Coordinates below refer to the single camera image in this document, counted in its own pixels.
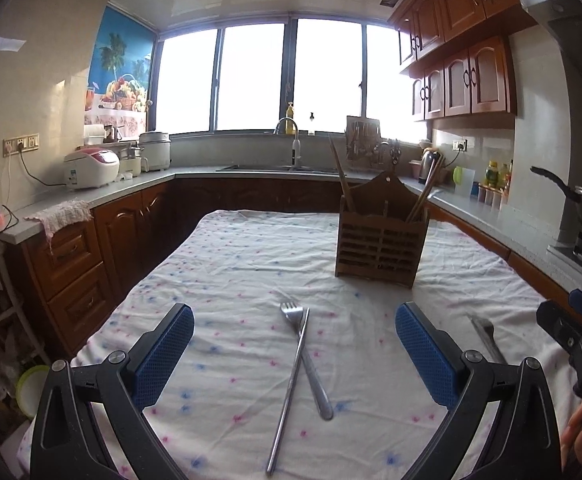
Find person's right hand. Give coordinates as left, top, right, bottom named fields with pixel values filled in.
left=560, top=403, right=582, bottom=467

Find white floral tablecloth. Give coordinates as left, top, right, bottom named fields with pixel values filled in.
left=74, top=210, right=578, bottom=479

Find green drink bottle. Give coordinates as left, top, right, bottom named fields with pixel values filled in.
left=484, top=160, right=501, bottom=190

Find wooden chopstick long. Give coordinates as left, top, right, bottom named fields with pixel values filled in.
left=406, top=152, right=443, bottom=223

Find red white rice cooker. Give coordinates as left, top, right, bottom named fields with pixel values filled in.
left=62, top=146, right=120, bottom=190

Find yellow dish soap bottle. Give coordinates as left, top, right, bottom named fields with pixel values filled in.
left=285, top=102, right=297, bottom=136

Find wooden utensil holder box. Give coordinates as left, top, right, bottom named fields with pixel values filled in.
left=334, top=171, right=429, bottom=288

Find steel electric kettle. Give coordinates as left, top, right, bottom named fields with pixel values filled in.
left=418, top=148, right=444, bottom=184

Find upper wooden cabinets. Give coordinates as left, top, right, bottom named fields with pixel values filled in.
left=389, top=0, right=536, bottom=120

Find kitchen faucet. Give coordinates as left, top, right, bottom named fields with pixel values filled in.
left=272, top=116, right=305, bottom=172

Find pink dish cloth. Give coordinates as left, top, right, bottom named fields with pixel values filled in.
left=24, top=200, right=93, bottom=252

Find tropical fruit poster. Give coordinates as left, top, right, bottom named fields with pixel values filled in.
left=84, top=6, right=157, bottom=140

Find wall power outlet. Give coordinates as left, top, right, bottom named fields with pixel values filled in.
left=3, top=133, right=40, bottom=158

